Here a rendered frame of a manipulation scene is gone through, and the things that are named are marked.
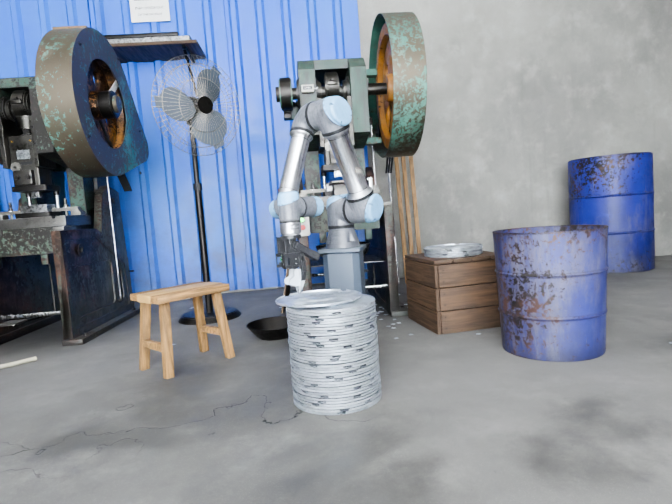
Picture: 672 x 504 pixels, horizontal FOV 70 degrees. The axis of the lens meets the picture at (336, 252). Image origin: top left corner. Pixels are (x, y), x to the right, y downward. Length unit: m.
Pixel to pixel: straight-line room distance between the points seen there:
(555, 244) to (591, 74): 3.22
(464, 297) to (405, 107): 1.06
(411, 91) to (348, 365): 1.65
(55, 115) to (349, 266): 1.69
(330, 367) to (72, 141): 1.95
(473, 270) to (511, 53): 2.70
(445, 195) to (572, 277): 2.50
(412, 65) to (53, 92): 1.82
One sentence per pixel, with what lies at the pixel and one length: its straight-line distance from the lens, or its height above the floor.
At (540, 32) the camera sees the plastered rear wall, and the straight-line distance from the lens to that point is 4.83.
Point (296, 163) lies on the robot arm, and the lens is 1.90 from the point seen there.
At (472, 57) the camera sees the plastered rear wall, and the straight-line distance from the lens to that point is 4.54.
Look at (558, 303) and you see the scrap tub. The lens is 1.91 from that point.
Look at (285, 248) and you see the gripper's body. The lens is 1.68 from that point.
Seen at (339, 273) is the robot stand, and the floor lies 0.34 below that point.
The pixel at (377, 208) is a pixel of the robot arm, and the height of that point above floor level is 0.61.
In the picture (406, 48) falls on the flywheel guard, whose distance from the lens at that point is 2.73.
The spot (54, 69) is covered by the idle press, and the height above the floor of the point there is 1.42.
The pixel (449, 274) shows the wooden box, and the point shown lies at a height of 0.28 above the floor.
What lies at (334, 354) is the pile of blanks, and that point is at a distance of 1.45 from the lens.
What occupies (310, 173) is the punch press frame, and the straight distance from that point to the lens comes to 3.11.
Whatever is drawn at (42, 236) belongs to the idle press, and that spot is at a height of 0.60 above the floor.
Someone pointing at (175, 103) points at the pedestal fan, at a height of 1.30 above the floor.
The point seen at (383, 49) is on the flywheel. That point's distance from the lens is 3.25.
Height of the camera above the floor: 0.60
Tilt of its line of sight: 5 degrees down
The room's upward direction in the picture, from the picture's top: 4 degrees counter-clockwise
